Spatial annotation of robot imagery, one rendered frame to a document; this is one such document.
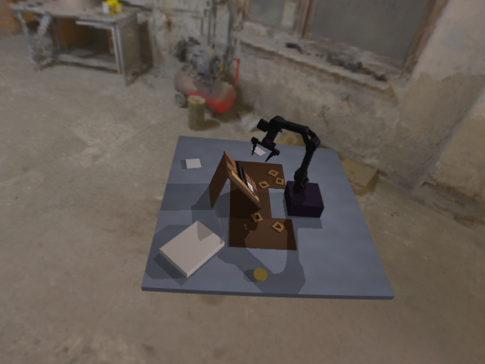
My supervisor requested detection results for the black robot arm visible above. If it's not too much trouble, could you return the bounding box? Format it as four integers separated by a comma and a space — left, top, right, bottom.
257, 115, 321, 194

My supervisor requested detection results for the white square tile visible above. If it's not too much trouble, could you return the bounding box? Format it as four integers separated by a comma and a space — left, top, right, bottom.
186, 158, 202, 169

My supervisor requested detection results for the olive-yellow flat round disc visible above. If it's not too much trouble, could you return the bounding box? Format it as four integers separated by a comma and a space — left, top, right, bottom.
253, 268, 268, 281

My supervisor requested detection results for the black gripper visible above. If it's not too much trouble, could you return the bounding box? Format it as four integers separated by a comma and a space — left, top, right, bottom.
251, 134, 280, 162

